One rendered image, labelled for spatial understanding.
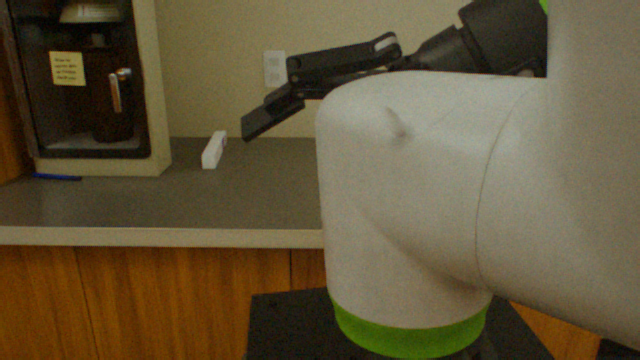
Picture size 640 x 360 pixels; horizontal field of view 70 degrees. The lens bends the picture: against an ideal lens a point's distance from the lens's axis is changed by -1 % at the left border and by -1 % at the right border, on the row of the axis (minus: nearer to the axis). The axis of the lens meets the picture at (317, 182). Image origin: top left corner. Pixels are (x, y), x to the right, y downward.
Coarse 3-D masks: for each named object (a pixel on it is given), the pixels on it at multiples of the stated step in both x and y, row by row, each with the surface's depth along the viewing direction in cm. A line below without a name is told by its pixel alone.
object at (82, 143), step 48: (48, 0) 103; (96, 0) 103; (48, 48) 107; (96, 48) 106; (48, 96) 111; (96, 96) 110; (144, 96) 111; (48, 144) 115; (96, 144) 115; (144, 144) 114
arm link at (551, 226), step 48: (576, 0) 15; (624, 0) 13; (576, 48) 16; (624, 48) 14; (528, 96) 23; (576, 96) 17; (624, 96) 15; (528, 144) 21; (576, 144) 18; (624, 144) 16; (528, 192) 21; (576, 192) 19; (624, 192) 17; (480, 240) 23; (528, 240) 21; (576, 240) 20; (624, 240) 18; (528, 288) 23; (576, 288) 20; (624, 288) 19; (624, 336) 20
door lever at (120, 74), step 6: (120, 72) 108; (114, 78) 104; (120, 78) 108; (114, 84) 104; (114, 90) 105; (114, 96) 105; (120, 96) 106; (114, 102) 106; (120, 102) 106; (120, 108) 106
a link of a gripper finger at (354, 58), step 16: (336, 48) 40; (352, 48) 40; (368, 48) 39; (384, 48) 38; (400, 48) 38; (304, 64) 39; (320, 64) 39; (336, 64) 39; (352, 64) 39; (368, 64) 39; (384, 64) 39; (304, 80) 39
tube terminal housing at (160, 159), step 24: (144, 0) 108; (144, 24) 108; (144, 48) 109; (144, 72) 109; (168, 144) 126; (48, 168) 118; (72, 168) 118; (96, 168) 118; (120, 168) 118; (144, 168) 118
